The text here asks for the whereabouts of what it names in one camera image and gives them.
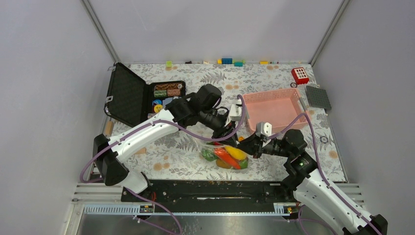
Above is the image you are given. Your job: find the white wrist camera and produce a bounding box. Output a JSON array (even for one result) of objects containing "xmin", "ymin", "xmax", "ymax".
[
  {"xmin": 255, "ymin": 122, "xmax": 272, "ymax": 138},
  {"xmin": 227, "ymin": 100, "xmax": 242, "ymax": 123}
]

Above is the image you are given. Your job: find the brown kiwi toy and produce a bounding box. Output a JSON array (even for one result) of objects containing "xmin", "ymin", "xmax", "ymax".
[{"xmin": 215, "ymin": 159, "xmax": 232, "ymax": 169}]

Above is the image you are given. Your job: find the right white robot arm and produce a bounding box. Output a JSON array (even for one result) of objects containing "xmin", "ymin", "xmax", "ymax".
[{"xmin": 237, "ymin": 129, "xmax": 388, "ymax": 235}]

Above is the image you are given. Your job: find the black open case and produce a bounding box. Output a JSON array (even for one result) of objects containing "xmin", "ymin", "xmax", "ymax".
[{"xmin": 104, "ymin": 63, "xmax": 186, "ymax": 127}]

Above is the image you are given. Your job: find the wooden block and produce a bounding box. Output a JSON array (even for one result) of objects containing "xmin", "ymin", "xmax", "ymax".
[{"xmin": 103, "ymin": 121, "xmax": 114, "ymax": 137}]

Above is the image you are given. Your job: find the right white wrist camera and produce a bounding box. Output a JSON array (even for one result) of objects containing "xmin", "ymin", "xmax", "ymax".
[{"xmin": 255, "ymin": 122, "xmax": 272, "ymax": 138}]

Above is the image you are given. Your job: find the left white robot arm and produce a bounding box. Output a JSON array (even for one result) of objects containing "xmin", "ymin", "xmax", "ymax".
[{"xmin": 91, "ymin": 84, "xmax": 246, "ymax": 201}]

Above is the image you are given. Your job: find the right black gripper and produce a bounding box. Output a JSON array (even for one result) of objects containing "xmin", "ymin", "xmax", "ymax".
[{"xmin": 237, "ymin": 131, "xmax": 293, "ymax": 159}]

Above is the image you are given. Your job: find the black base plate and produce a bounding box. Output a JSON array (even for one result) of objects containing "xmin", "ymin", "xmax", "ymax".
[{"xmin": 140, "ymin": 180, "xmax": 300, "ymax": 213}]

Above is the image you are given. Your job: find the blue brick at wall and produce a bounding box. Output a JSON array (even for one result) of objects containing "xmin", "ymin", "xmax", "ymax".
[{"xmin": 221, "ymin": 58, "xmax": 233, "ymax": 64}]

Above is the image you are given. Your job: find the yellow pepper toy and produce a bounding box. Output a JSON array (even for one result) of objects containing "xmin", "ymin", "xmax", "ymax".
[{"xmin": 225, "ymin": 145, "xmax": 247, "ymax": 161}]

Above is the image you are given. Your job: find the orange carrot toy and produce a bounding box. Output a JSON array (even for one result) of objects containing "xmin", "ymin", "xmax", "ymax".
[{"xmin": 214, "ymin": 148, "xmax": 241, "ymax": 169}]

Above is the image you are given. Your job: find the red grid block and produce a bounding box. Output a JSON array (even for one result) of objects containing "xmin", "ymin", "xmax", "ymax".
[{"xmin": 291, "ymin": 67, "xmax": 310, "ymax": 85}]

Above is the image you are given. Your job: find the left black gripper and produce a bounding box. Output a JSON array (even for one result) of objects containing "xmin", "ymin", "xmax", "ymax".
[{"xmin": 199, "ymin": 107, "xmax": 239, "ymax": 147}]

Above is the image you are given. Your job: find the clear zip top bag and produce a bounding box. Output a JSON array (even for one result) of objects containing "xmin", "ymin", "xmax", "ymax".
[{"xmin": 194, "ymin": 139, "xmax": 249, "ymax": 170}]

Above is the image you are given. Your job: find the dark grey baseplate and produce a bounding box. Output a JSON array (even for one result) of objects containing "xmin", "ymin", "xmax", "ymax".
[{"xmin": 305, "ymin": 86, "xmax": 332, "ymax": 111}]

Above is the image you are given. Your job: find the pink plastic basket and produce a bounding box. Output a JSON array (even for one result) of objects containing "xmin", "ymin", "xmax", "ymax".
[{"xmin": 243, "ymin": 88, "xmax": 309, "ymax": 133}]

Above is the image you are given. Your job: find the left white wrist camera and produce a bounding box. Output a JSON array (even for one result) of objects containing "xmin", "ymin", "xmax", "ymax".
[{"xmin": 227, "ymin": 100, "xmax": 242, "ymax": 123}]

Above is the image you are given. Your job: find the green teal brick at wall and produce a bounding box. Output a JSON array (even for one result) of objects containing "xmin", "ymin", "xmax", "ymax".
[{"xmin": 232, "ymin": 60, "xmax": 244, "ymax": 67}]

